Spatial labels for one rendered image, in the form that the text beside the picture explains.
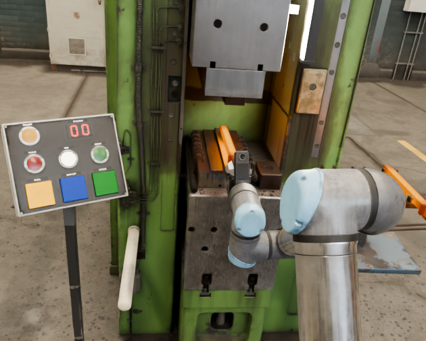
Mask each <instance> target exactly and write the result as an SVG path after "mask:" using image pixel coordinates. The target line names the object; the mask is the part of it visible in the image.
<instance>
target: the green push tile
mask: <svg viewBox="0 0 426 341"><path fill-rule="evenodd" d="M92 179H93V185H94V190H95V196H96V197H97V196H104V195H108V194H114V193H118V184H117V180H116V173H115V170H109V171H105V172H100V173H93V174H92Z"/></svg>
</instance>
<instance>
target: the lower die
mask: <svg viewBox="0 0 426 341"><path fill-rule="evenodd" d="M217 129H218V130H220V128H214V130H206V129H203V131H199V136H200V140H201V145H202V153H203V155H204V157H203V158H204V163H202V158H196V160H195V171H196V177H197V187H205V188H227V184H228V185H229V181H230V180H229V176H226V175H225V173H224V169H225V167H226V165H227V163H226V160H225V157H224V152H223V150H222V146H221V142H220V138H219V135H218V131H217ZM229 134H230V136H231V139H232V141H233V145H234V146H235V150H236V151H238V150H241V148H242V147H243V146H242V145H241V146H240V147H239V144H240V143H241V141H239V143H237V141H238V140H239V137H238V138H237V139H236V136H238V134H237V131H231V130H229ZM196 156H202V154H201V153H199V152H198V153H196V154H195V157H196ZM219 185H222V186H221V187H219Z"/></svg>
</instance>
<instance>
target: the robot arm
mask: <svg viewBox="0 0 426 341"><path fill-rule="evenodd" d="M224 173H225V175H226V176H229V180H230V181H229V185H228V184H227V195H228V198H229V200H230V204H231V209H232V213H233V218H232V224H231V234H230V240H229V246H228V257H229V260H230V261H231V262H232V263H233V264H234V265H236V266H238V267H241V268H250V267H253V266H254V265H255V264H256V261H257V260H272V259H285V258H292V259H295V274H296V288H297V303H298V331H299V341H362V324H361V312H360V290H359V278H358V257H357V243H358V233H362V234H365V235H378V234H380V233H384V232H386V231H389V230H391V229H392V228H394V227H395V226H396V225H397V224H398V223H399V222H400V221H401V219H402V217H403V215H404V211H405V208H406V201H405V196H404V192H403V190H402V188H401V187H400V186H399V184H398V182H397V181H396V180H395V179H393V178H392V177H391V176H389V175H387V174H386V173H383V172H381V171H379V170H374V169H369V168H345V169H320V168H313V169H308V170H297V171H296V172H294V173H292V174H291V175H290V176H289V178H288V179H287V180H286V182H285V185H284V187H283V191H282V194H281V201H280V219H281V220H282V222H281V224H282V227H283V229H282V230H272V231H263V229H264V227H265V224H266V216H265V213H264V211H263V209H262V206H261V203H260V198H259V197H258V194H257V192H256V189H255V188H254V187H253V186H252V185H250V183H251V182H250V179H252V170H251V168H250V167H249V152H248V151H242V150H238V151H236V152H235V153H234V166H233V162H232V161H230V162H229V163H228V164H227V165H226V167H225V169H224Z"/></svg>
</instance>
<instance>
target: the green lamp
mask: <svg viewBox="0 0 426 341"><path fill-rule="evenodd" d="M93 156H94V158H95V159H96V160H98V161H103V160H105V159H106V157H107V152H106V151H105V150H104V149H103V148H102V147H99V148H96V149H95V150H94V152H93Z"/></svg>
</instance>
